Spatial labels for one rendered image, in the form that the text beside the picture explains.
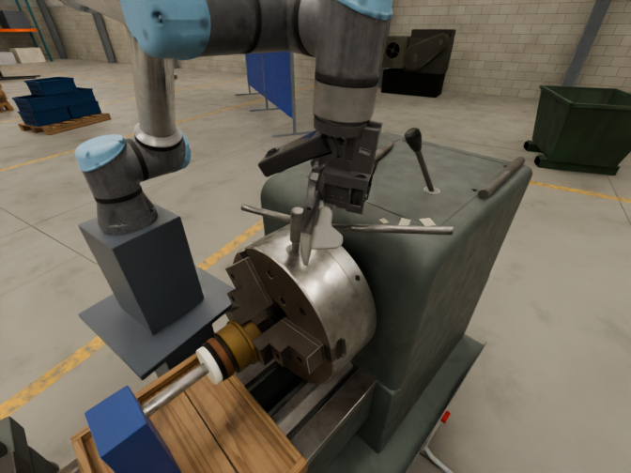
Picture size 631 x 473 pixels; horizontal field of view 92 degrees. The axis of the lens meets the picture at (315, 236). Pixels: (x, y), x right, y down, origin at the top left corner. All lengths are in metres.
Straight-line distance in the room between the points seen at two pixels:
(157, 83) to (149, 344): 0.75
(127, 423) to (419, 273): 0.49
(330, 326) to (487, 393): 1.54
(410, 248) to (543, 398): 1.64
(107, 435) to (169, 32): 0.50
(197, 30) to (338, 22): 0.13
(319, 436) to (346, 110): 0.63
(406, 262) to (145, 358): 0.83
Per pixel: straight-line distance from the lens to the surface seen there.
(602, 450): 2.11
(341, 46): 0.36
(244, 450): 0.74
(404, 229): 0.47
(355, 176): 0.41
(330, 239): 0.43
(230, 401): 0.79
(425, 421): 1.18
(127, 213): 0.96
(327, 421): 0.77
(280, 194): 0.74
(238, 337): 0.58
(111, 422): 0.58
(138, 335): 1.17
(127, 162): 0.93
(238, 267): 0.60
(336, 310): 0.53
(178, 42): 0.35
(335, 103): 0.37
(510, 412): 1.98
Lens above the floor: 1.57
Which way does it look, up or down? 35 degrees down
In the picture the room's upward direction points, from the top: straight up
